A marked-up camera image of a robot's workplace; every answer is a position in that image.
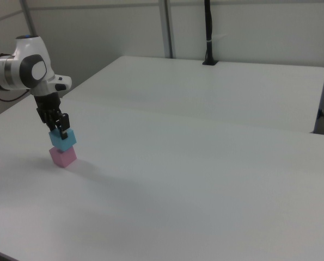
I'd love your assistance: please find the black camera pole with base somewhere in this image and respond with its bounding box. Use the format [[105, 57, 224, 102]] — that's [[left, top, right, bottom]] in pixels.
[[202, 0, 219, 66]]

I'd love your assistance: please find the blue foam cube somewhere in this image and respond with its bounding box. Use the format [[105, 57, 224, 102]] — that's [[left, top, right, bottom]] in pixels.
[[48, 128, 77, 152]]

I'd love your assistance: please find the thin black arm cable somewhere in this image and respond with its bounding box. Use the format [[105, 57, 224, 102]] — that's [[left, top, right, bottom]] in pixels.
[[0, 89, 29, 103]]

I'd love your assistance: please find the pink foam cube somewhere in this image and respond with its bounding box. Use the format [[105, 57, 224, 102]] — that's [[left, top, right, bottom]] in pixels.
[[48, 146, 78, 168]]

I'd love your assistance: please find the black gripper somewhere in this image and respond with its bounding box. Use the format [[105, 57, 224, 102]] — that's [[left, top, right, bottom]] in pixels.
[[33, 91, 71, 141]]

